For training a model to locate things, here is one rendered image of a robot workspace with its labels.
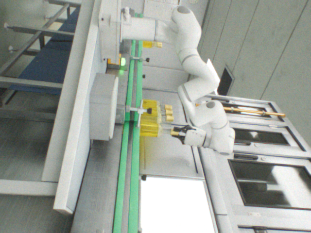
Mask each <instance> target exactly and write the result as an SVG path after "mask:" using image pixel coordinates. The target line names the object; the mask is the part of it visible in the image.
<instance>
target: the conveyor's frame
mask: <svg viewBox="0 0 311 233"><path fill-rule="evenodd" d="M129 14H130V17H134V10H133V9H131V8H129ZM131 44H132V39H125V43H124V46H126V47H130V53H121V52H119V54H121V58H124V59H125V65H128V70H127V71H125V70H116V69H107V72H106V74H112V75H115V78H116V77H118V89H117V102H116V104H117V105H125V100H126V90H127V81H128V72H129V63H130V54H131ZM122 129H123V124H117V123H114V129H113V135H112V139H110V137H109V140H108V141H105V142H104V149H94V148H91V150H90V155H89V159H88V163H87V167H86V170H85V174H84V179H83V183H82V187H81V191H80V195H79V199H78V204H77V208H76V212H75V216H74V218H73V223H72V227H71V231H70V233H96V230H97V229H103V230H104V233H111V230H112V220H113V211H114V201H115V192H116V182H117V173H118V164H119V155H120V150H121V137H122Z"/></svg>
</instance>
